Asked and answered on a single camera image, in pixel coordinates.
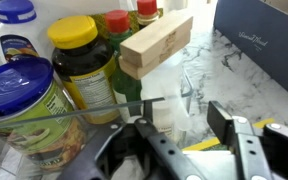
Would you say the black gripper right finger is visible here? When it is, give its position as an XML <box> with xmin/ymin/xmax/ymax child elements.
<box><xmin>206</xmin><ymin>100</ymin><xmax>288</xmax><ymax>180</ymax></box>

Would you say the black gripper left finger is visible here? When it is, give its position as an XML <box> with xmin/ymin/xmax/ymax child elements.
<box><xmin>58</xmin><ymin>98</ymin><xmax>205</xmax><ymax>180</ymax></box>

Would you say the clear measuring cup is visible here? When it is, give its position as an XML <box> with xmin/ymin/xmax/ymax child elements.
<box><xmin>139</xmin><ymin>53</ymin><xmax>195</xmax><ymax>103</ymax></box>

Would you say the small wooden block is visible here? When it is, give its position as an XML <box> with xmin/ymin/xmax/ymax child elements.
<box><xmin>119</xmin><ymin>9</ymin><xmax>195</xmax><ymax>68</ymax></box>
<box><xmin>117</xmin><ymin>31</ymin><xmax>193</xmax><ymax>81</ymax></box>

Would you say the white plastic bottle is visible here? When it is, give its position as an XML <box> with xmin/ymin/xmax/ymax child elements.
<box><xmin>140</xmin><ymin>96</ymin><xmax>193</xmax><ymax>145</ymax></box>

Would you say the red cap green bottle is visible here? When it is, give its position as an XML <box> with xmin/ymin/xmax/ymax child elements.
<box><xmin>104</xmin><ymin>9</ymin><xmax>144</xmax><ymax>123</ymax></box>

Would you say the yellow lid dark bottle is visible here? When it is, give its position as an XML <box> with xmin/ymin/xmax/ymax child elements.
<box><xmin>46</xmin><ymin>14</ymin><xmax>122</xmax><ymax>125</ymax></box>

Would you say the red cap slim bottle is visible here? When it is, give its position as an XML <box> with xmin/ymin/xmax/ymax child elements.
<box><xmin>136</xmin><ymin>0</ymin><xmax>160</xmax><ymax>30</ymax></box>

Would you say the white bottle blue cap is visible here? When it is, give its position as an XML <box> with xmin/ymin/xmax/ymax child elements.
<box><xmin>0</xmin><ymin>0</ymin><xmax>50</xmax><ymax>65</ymax></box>

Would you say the yellow green picture book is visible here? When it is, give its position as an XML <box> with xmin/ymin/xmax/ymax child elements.
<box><xmin>181</xmin><ymin>116</ymin><xmax>276</xmax><ymax>153</ymax></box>

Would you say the navy cardboard box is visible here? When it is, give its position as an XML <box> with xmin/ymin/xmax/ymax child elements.
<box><xmin>213</xmin><ymin>0</ymin><xmax>288</xmax><ymax>103</ymax></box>

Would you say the blue lid green can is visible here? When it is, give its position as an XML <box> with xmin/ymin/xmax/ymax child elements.
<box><xmin>0</xmin><ymin>56</ymin><xmax>89</xmax><ymax>173</ymax></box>

